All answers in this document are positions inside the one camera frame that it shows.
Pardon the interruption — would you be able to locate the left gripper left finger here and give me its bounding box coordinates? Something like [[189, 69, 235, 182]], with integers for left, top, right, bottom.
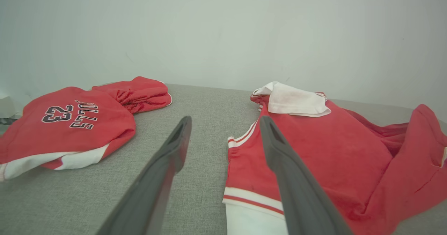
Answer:
[[95, 116, 193, 235]]

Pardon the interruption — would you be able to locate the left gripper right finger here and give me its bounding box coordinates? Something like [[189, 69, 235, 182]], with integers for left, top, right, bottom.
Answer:
[[259, 116, 354, 235]]

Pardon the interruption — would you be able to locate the red number 23 basketball jersey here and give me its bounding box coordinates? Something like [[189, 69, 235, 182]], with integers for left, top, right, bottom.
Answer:
[[222, 81, 447, 235], [0, 86, 137, 182]]

